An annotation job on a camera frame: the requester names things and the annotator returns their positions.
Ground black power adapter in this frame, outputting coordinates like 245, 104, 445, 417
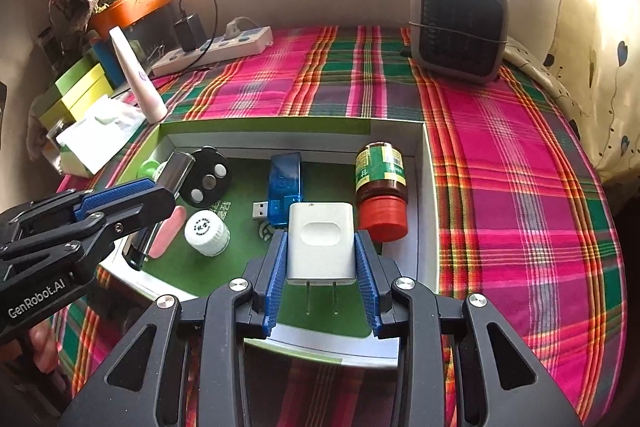
173, 14, 203, 52

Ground white plug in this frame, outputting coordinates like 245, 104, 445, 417
225, 18, 253, 38

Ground blue usb tester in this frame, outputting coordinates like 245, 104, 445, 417
251, 153, 304, 228

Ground green cardboard box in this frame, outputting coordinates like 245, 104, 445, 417
97, 117, 441, 370

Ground orange box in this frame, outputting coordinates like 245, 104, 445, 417
89, 0, 172, 38

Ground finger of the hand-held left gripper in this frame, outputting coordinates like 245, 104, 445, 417
0, 213, 166, 270
0, 177, 178, 243

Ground grey space heater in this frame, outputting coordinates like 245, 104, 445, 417
409, 0, 510, 85

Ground green and yellow boxes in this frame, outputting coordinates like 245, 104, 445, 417
39, 57, 113, 132

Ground small white jar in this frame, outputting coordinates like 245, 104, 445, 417
184, 210, 232, 257

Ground brown jar with red lid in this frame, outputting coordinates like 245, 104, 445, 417
354, 142, 410, 243

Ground white power strip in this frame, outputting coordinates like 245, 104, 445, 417
150, 26, 274, 76

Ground black adapter cable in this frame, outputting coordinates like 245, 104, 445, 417
177, 0, 219, 68

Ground white wall charger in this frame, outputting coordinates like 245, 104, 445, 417
285, 202, 358, 315

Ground pink plaid blanket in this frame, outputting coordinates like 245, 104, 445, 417
55, 24, 628, 427

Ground pink tube bottle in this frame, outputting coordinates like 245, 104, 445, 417
109, 27, 167, 124

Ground dark teal box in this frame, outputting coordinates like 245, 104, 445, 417
92, 27, 151, 88

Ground yellow heart print curtain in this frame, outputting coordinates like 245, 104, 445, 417
542, 0, 640, 172

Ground white tissue pack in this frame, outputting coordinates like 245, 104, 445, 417
55, 96, 147, 178

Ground person's left hand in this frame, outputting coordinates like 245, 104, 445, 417
22, 324, 58, 373

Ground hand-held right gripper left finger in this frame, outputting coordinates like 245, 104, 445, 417
60, 231, 288, 427

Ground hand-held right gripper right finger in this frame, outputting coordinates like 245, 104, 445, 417
354, 231, 583, 427

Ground black round disc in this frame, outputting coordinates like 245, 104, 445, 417
177, 147, 233, 208

